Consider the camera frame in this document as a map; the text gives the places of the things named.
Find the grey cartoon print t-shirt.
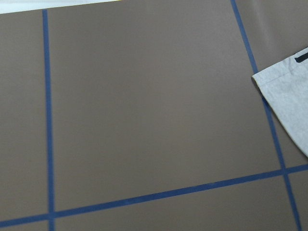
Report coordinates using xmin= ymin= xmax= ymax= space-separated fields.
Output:
xmin=252 ymin=48 xmax=308 ymax=155

